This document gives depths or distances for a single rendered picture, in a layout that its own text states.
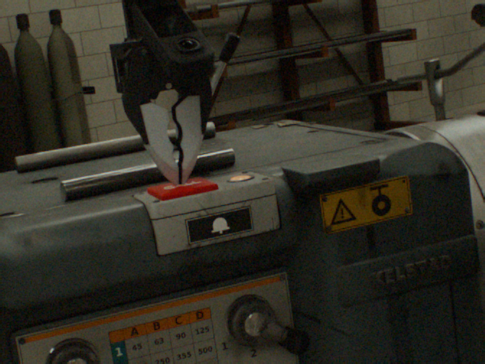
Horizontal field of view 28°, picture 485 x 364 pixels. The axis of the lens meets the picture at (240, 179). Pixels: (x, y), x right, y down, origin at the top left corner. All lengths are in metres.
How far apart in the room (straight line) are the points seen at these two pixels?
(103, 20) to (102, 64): 0.37
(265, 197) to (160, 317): 0.17
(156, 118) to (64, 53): 6.93
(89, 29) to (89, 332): 7.37
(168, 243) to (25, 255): 0.14
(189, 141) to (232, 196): 0.07
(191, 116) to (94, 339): 0.25
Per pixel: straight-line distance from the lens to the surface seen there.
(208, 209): 0.98
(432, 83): 1.39
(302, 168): 1.04
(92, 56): 8.32
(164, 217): 0.96
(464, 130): 1.34
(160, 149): 0.98
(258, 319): 1.04
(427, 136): 1.32
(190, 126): 0.99
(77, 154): 1.34
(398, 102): 10.33
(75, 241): 0.95
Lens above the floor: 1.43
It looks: 10 degrees down
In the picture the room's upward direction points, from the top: 8 degrees counter-clockwise
